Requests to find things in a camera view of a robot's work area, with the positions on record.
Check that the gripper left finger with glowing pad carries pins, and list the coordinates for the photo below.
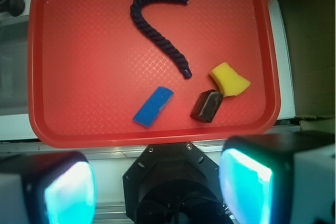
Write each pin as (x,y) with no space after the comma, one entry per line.
(48,188)

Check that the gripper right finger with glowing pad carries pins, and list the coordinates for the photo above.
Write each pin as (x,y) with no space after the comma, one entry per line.
(279,178)

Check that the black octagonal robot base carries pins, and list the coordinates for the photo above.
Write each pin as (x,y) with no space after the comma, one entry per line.
(174,183)

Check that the black glossy box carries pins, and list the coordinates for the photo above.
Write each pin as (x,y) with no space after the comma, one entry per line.
(207,106)

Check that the yellow sponge piece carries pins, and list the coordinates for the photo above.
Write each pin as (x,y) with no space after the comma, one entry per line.
(229,82)

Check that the red plastic tray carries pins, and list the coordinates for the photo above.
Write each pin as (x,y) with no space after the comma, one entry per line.
(90,70)

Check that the blue sponge block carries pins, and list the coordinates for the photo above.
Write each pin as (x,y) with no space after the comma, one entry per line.
(153,106)

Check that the black knob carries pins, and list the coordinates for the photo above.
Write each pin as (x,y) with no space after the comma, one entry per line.
(13,7)

